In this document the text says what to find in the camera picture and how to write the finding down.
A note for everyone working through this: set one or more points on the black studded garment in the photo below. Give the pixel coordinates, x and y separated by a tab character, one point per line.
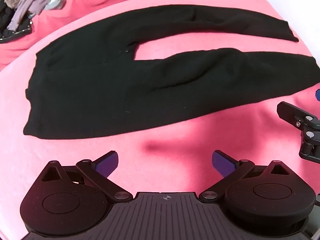
10	33

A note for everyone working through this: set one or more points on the beige garment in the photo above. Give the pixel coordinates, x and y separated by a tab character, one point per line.
13	0

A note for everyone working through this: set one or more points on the pink bed blanket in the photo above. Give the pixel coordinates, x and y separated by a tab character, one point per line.
175	135

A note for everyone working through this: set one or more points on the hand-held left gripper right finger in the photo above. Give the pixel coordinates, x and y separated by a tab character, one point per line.
223	165

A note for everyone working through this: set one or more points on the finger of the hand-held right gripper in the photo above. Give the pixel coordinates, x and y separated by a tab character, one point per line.
318	94
287	111

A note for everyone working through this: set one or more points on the black pants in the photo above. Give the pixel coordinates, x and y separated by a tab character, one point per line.
100	80

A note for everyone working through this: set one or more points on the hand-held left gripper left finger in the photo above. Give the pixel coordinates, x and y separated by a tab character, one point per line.
108	164

